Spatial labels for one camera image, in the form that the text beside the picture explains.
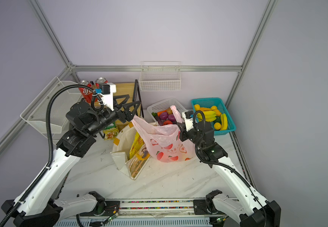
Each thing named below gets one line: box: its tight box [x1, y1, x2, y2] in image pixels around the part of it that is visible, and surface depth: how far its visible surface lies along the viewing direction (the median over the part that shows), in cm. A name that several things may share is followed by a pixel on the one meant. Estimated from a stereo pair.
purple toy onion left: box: [159, 111, 169, 120], surface depth 113 cm
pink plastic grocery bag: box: [131, 105, 196, 163], surface depth 78 cm
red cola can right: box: [95, 77, 109, 88], surface depth 73 cm
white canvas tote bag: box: [110, 122, 151, 181], surface depth 84 cm
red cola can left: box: [78, 82, 95, 104], surface depth 72 cm
